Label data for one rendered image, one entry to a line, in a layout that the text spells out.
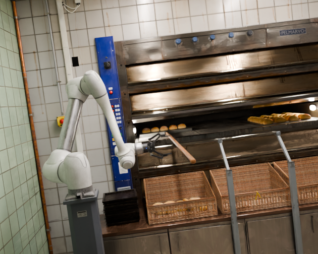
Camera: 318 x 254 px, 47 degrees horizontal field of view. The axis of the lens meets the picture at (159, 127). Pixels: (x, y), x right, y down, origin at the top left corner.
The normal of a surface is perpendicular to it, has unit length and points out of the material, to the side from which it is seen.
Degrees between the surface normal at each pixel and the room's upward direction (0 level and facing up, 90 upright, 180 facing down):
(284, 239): 93
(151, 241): 90
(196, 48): 90
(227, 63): 70
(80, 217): 90
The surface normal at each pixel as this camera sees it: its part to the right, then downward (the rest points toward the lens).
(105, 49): 0.04, 0.07
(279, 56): 0.00, -0.28
